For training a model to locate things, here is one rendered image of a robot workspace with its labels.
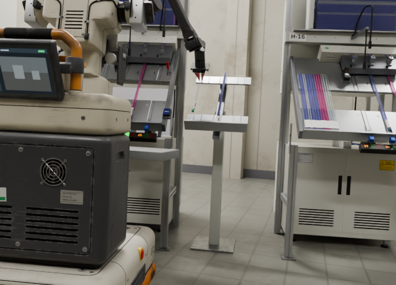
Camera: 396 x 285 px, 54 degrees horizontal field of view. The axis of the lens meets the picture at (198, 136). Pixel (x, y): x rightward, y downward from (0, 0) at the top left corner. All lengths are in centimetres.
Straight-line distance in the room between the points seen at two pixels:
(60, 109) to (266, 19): 467
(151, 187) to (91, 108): 145
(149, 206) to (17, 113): 149
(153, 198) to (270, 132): 315
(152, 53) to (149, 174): 79
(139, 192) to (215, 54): 345
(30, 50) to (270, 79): 455
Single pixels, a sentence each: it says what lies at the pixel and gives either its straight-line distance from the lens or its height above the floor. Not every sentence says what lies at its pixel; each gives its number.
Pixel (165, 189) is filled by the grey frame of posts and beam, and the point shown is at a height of 34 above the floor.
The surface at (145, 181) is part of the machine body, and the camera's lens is 257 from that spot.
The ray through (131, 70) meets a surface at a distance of 260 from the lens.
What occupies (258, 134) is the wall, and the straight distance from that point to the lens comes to 547.
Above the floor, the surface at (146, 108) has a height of 81.
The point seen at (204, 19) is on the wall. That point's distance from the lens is 584.
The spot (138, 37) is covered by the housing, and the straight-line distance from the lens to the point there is 274.
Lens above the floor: 74
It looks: 2 degrees down
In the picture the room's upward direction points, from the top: 3 degrees clockwise
